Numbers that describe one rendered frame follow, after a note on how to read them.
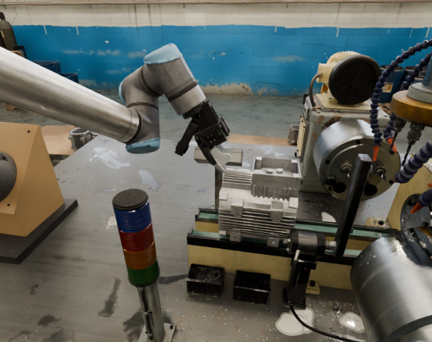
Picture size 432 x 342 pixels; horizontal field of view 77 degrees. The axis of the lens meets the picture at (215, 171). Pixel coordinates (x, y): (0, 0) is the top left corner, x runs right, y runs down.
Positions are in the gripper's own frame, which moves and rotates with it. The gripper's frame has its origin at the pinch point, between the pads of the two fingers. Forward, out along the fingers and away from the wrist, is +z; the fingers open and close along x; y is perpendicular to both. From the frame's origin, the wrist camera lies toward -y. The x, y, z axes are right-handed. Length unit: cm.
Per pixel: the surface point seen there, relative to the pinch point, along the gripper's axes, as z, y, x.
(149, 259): -4.3, -6.4, -37.5
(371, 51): 117, 172, 551
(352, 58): -3, 49, 43
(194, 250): 15.1, -15.7, -13.2
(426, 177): 24, 49, -2
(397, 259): 13.7, 32.6, -33.6
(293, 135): 95, 2, 245
